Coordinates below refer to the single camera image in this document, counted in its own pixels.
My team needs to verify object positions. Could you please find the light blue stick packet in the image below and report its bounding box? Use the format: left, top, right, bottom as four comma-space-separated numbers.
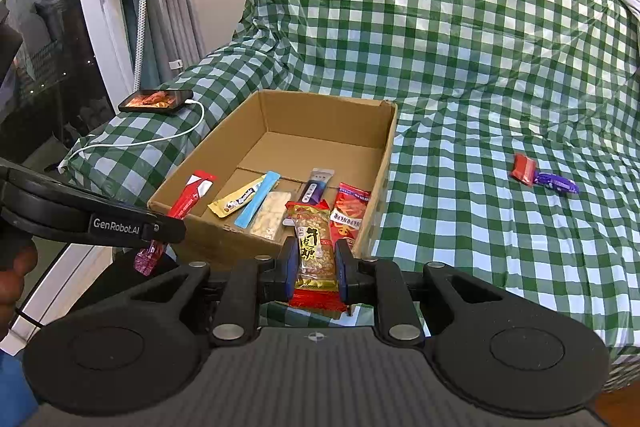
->
234, 171, 281, 230

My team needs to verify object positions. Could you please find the purple snack packet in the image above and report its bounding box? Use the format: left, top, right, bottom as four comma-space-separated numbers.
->
532, 172, 580, 195

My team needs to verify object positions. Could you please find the red stick snack packet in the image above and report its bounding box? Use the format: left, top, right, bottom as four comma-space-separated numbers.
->
134, 169, 219, 277

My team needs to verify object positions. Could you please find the white charging cable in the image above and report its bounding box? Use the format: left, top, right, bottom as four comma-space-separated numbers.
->
59, 99, 207, 172

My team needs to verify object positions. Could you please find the white window frame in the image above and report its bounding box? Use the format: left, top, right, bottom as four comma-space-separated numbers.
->
0, 0, 136, 358

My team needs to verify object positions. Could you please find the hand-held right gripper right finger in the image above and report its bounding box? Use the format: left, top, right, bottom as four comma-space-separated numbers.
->
334, 239, 506, 348

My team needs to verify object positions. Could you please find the purple and white bar packet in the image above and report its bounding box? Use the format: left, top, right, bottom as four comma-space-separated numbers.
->
282, 168, 335, 228

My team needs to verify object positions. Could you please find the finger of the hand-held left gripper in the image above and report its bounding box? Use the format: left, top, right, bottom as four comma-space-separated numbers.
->
142, 209, 187, 245

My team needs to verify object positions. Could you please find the large red snack packet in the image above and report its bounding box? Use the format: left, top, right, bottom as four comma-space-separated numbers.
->
327, 182, 372, 253

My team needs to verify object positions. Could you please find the blue clothing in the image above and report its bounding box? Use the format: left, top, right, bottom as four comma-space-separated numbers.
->
0, 347, 40, 427

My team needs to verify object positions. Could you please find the black smartphone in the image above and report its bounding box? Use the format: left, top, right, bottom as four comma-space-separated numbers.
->
118, 90, 195, 115

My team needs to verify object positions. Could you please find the person's left hand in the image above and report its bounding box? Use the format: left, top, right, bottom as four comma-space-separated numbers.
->
0, 241, 40, 343

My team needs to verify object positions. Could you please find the cardboard box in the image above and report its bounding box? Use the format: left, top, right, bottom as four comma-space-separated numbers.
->
147, 89, 399, 273

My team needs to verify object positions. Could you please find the yellow snack packet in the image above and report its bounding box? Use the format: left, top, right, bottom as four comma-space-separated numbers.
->
207, 176, 266, 219

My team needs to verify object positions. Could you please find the small red snack packet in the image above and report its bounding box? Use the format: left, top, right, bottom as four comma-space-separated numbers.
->
510, 153, 540, 185

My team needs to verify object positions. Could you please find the peanut candy packet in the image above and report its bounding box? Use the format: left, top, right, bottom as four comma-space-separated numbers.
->
285, 201, 347, 319

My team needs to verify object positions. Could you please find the white nougat packet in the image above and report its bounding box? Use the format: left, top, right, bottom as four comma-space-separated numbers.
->
249, 191, 292, 240

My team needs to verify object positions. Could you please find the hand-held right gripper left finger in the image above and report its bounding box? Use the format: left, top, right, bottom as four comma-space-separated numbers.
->
127, 237, 301, 348

